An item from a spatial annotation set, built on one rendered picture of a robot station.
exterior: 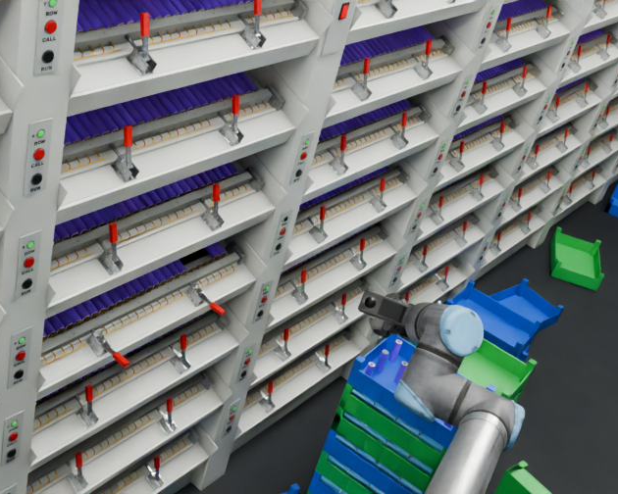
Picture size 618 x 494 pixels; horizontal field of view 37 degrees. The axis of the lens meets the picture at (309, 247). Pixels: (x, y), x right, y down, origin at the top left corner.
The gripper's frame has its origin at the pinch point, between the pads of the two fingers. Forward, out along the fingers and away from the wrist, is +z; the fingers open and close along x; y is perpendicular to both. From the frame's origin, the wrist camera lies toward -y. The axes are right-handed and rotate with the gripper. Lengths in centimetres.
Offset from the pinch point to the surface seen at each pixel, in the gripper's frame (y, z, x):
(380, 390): 15.1, 13.0, -15.4
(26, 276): -74, -34, -20
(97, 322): -57, -6, -24
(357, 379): 10.7, 17.5, -15.0
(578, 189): 153, 167, 106
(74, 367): -58, -11, -33
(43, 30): -87, -59, 11
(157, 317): -44.7, 0.6, -18.5
